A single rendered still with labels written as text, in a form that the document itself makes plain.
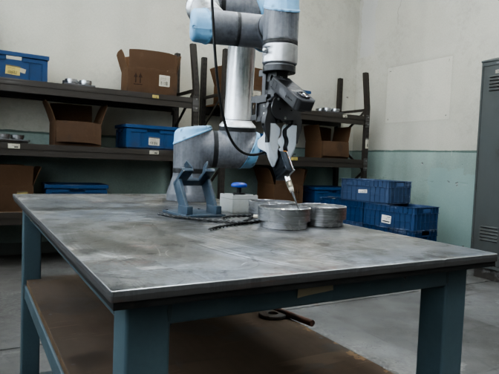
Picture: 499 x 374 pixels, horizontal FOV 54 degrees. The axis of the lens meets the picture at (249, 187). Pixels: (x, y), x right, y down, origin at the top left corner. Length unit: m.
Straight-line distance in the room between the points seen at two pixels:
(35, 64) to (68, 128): 0.56
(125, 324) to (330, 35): 6.00
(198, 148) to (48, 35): 3.66
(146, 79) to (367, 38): 3.09
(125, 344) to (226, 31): 0.77
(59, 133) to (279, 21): 3.46
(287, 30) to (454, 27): 4.70
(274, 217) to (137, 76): 3.75
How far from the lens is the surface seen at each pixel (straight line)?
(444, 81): 5.63
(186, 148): 1.48
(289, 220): 0.93
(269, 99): 1.03
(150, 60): 4.63
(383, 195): 4.80
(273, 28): 1.06
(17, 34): 4.99
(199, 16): 1.13
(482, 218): 4.64
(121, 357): 0.57
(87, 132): 4.41
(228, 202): 1.20
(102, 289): 0.52
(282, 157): 1.02
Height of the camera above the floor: 0.93
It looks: 3 degrees down
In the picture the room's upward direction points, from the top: 2 degrees clockwise
